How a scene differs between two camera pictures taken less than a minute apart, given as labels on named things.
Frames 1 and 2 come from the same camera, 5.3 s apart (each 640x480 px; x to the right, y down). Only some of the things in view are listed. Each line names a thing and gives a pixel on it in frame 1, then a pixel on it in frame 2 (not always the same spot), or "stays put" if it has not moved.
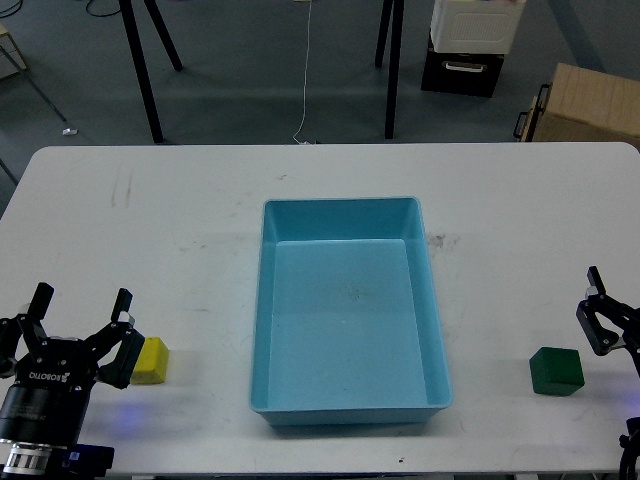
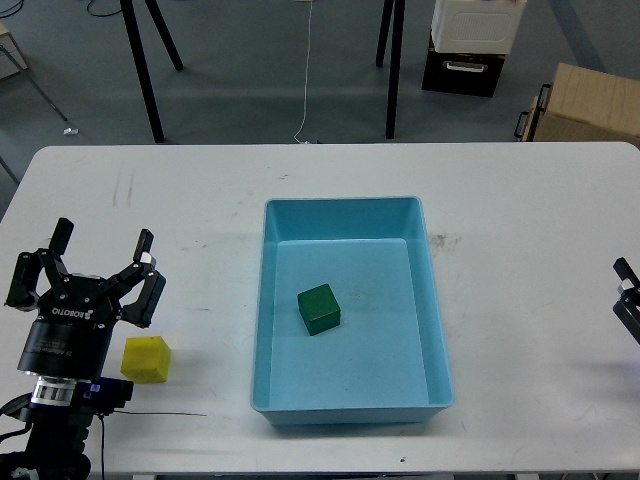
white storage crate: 474,26 stays put
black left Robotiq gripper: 48,401 -> 69,337
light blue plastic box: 345,324 stays put
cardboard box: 591,106 stays put
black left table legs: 128,11 stays put
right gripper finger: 604,318 -> 627,306
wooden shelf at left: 11,61 stays put
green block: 556,371 -> 318,309
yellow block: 152,363 stays put
